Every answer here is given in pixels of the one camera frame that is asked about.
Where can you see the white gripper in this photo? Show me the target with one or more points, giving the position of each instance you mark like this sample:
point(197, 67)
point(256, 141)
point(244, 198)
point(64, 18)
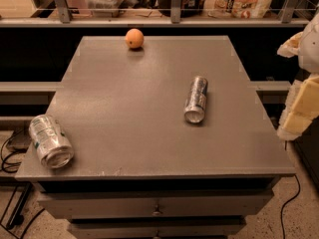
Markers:
point(310, 49)

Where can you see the orange fruit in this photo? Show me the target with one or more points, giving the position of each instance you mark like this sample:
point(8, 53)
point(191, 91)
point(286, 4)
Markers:
point(134, 38)

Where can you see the slim silver can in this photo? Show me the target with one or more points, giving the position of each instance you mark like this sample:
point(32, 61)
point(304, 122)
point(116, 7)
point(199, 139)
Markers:
point(194, 108)

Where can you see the green silver 7up can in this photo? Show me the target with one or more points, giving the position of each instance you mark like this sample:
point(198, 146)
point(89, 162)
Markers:
point(51, 143)

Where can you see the snack bag on shelf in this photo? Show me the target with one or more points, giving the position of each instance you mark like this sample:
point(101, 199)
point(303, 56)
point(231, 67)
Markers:
point(243, 9)

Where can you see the grey drawer cabinet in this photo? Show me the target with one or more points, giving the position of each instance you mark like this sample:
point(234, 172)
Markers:
point(140, 170)

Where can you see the metal shelf rail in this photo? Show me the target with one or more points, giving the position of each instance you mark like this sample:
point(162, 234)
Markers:
point(146, 14)

